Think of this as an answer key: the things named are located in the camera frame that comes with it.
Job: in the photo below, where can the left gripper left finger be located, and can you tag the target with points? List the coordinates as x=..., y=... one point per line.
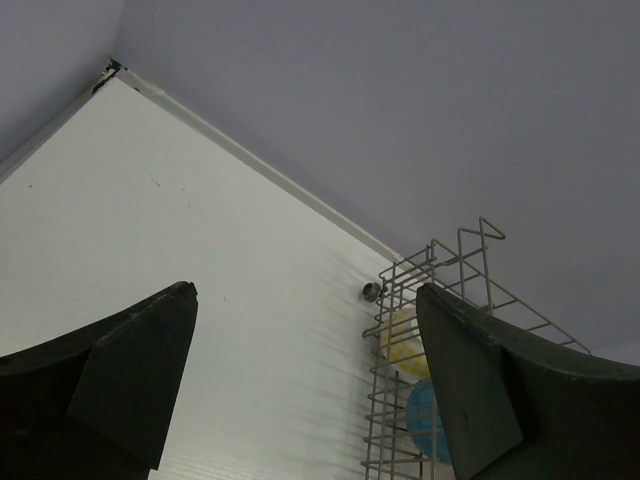
x=97, y=402

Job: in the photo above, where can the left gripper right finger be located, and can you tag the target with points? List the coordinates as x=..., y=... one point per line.
x=517, y=406

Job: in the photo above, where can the blue bowl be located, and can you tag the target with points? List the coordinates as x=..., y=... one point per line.
x=424, y=425

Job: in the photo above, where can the patterned sunflower bowl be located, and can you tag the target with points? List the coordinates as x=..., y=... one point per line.
x=401, y=344

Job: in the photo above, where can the grey wire dish rack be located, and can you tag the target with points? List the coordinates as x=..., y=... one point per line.
x=406, y=442

